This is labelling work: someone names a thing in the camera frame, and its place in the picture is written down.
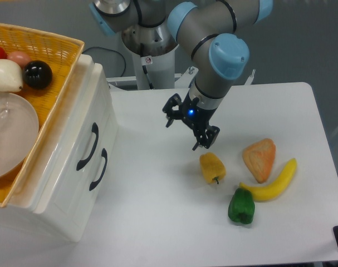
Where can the black toy ball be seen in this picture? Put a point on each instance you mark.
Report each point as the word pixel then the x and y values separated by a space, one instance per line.
pixel 37 74

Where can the yellow toy bell pepper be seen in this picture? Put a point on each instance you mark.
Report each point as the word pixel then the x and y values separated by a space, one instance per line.
pixel 213 170

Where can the white toy onion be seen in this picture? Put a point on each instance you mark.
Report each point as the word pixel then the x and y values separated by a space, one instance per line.
pixel 10 76

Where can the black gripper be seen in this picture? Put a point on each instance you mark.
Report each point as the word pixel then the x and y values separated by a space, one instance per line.
pixel 195 117

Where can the white drawer cabinet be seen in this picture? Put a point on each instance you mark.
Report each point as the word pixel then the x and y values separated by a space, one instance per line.
pixel 19 213

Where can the pink toy fruit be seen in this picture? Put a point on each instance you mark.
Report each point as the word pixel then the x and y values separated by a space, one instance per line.
pixel 19 57

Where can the orange toy fruit slice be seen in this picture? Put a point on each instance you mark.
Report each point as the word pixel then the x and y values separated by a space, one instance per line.
pixel 259 158

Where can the green toy bell pepper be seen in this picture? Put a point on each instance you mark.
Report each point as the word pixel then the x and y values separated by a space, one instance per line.
pixel 241 208

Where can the yellow toy banana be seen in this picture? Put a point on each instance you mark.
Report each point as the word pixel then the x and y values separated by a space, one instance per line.
pixel 275 188

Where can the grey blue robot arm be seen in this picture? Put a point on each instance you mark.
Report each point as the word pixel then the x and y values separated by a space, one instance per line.
pixel 207 35

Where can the yellow woven basket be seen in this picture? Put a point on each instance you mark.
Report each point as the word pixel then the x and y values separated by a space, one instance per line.
pixel 54 58

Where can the white drawer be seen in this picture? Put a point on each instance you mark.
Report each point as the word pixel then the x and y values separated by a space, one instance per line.
pixel 73 185
pixel 97 97

